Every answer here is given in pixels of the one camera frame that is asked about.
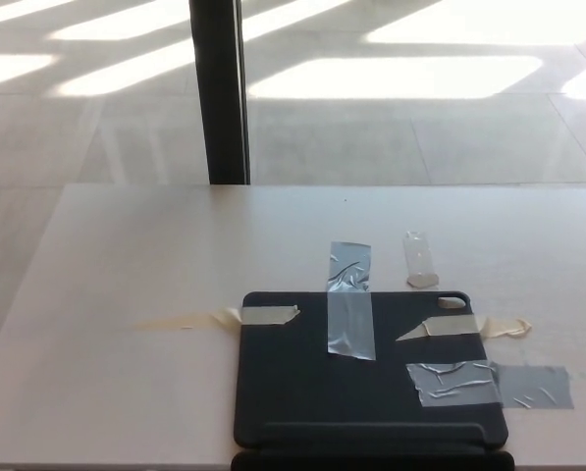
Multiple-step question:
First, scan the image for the black folding tablet cover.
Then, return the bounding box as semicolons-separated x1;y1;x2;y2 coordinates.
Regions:
230;290;516;471

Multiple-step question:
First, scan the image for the beige tape with long tail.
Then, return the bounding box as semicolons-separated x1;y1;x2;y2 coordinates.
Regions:
131;304;301;332

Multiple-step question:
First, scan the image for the long vertical silver tape strip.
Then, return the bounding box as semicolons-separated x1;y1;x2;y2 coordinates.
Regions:
326;240;377;362

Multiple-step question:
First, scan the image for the clear tape strip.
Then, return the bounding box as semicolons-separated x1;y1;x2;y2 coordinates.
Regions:
401;230;441;288

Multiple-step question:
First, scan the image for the dark vertical pillar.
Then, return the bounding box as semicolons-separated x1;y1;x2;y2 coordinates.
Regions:
187;0;252;186

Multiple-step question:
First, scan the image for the beige tape with crumpled end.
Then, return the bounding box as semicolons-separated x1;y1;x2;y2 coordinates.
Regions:
395;315;533;342

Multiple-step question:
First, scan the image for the wide horizontal silver tape strip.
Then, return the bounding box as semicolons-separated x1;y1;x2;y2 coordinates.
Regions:
405;359;576;411

